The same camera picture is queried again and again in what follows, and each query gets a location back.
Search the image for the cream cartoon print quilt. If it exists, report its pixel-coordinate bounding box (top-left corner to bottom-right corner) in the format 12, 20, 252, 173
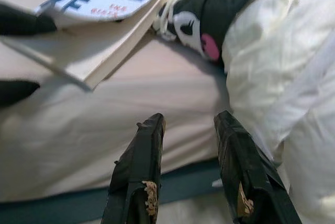
151, 0, 335, 224

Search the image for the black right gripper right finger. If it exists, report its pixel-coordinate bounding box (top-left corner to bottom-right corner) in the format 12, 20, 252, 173
213, 110, 303, 224

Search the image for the bed mattress with beige sheet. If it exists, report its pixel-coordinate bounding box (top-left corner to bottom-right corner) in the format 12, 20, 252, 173
0, 0, 236, 204

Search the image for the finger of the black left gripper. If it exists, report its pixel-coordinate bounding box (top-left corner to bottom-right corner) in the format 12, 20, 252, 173
0, 1, 58, 37
0, 79, 40, 108

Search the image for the dark teal bed frame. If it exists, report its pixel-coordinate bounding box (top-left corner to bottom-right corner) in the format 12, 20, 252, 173
0, 157, 226, 224

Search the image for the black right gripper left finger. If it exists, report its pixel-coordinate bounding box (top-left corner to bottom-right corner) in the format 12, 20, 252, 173
103, 113, 168, 224

